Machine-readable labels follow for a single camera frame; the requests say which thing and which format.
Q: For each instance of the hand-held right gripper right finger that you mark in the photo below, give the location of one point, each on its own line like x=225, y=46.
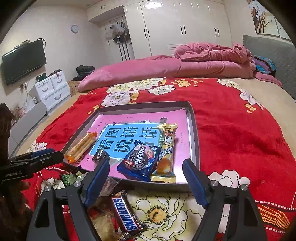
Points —
x=195, y=185

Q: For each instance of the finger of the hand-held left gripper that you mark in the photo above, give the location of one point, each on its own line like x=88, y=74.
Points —
x=48, y=161
x=41, y=153

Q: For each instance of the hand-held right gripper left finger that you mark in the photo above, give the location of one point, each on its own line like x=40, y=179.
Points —
x=97, y=183

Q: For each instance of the black green pea snack packet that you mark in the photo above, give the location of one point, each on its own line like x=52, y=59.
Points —
x=69, y=180

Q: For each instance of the brown candy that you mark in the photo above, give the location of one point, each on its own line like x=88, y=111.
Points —
x=100, y=154

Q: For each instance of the orange wafer packet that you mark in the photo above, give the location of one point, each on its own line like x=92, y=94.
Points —
x=79, y=148

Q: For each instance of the brown chocolate bar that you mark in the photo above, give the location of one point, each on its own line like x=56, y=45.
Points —
x=126, y=213

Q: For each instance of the clear large pastry packet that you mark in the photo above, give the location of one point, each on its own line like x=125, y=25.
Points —
x=104, y=224

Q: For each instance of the yellow cake packet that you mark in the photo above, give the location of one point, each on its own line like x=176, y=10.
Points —
x=166, y=153

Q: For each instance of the blue cookie packet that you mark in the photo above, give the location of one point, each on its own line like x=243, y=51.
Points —
x=138, y=162

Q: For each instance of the dark shallow cardboard box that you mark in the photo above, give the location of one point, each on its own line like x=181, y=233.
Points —
x=195, y=129

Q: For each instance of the person's left hand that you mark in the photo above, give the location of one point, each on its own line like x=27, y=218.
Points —
x=24, y=185

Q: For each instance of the red floral blanket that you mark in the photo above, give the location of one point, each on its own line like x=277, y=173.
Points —
x=231, y=139

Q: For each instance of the white drawer cabinet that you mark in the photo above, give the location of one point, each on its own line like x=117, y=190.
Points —
x=53, y=92

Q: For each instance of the pink book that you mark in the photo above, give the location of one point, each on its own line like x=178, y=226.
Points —
x=120, y=120

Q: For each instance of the brown plush blanket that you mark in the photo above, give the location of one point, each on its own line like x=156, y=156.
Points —
x=74, y=89

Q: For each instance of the black television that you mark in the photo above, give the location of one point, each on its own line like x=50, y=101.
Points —
x=23, y=62

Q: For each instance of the black clothes pile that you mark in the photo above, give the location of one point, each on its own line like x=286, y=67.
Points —
x=85, y=71

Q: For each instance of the pink cloth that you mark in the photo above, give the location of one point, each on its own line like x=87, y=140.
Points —
x=268, y=80

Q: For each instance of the pink crumpled quilt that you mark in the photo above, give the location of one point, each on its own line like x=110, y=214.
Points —
x=219, y=53

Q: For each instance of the colourful striped cloth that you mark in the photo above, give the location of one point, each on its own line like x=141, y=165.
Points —
x=264, y=64

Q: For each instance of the hanging bags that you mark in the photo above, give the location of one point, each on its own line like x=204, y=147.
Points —
x=119, y=34

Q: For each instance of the grey padded headboard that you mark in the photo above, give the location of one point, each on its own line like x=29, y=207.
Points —
x=272, y=51

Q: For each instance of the white wardrobe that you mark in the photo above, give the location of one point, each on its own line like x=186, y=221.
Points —
x=185, y=27

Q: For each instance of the round wall clock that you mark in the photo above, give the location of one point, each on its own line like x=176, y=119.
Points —
x=74, y=28

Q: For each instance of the floral wall picture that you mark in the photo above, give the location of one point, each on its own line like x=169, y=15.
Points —
x=263, y=18

